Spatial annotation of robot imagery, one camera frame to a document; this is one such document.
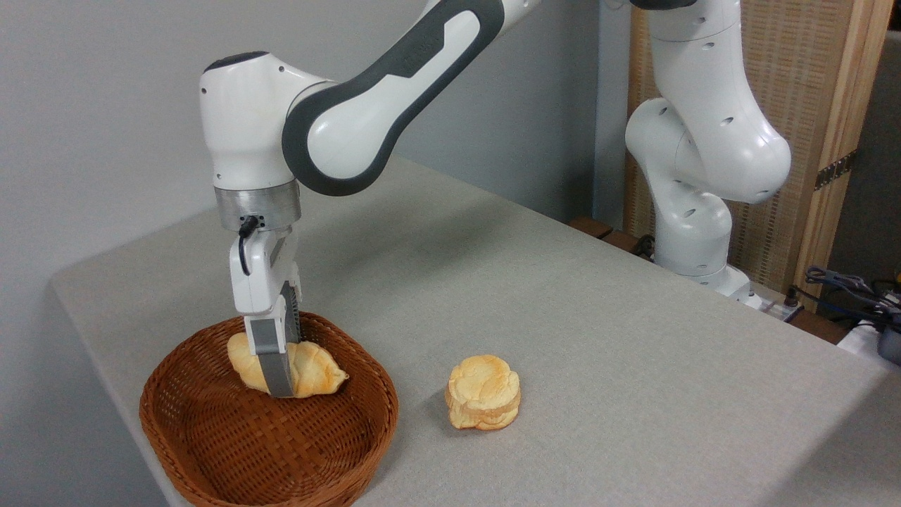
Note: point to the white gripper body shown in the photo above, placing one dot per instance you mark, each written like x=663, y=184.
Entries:
x=262, y=278

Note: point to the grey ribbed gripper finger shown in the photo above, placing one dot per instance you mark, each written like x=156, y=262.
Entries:
x=293, y=313
x=273, y=359

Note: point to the long croissant-shaped bread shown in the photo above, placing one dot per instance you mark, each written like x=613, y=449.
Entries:
x=317, y=370

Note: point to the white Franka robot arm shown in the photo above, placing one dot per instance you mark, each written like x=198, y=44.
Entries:
x=704, y=141

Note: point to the round layered bread roll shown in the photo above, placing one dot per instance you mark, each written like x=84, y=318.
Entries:
x=484, y=391

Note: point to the brown woven wicker basket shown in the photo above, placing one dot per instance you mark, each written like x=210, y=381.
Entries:
x=246, y=443

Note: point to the black metal screen hinge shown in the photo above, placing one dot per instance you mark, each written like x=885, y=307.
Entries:
x=835, y=170

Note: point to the wooden rattan folding screen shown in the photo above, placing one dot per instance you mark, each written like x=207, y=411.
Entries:
x=802, y=70

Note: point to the grey box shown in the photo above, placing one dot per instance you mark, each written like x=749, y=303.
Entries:
x=890, y=341

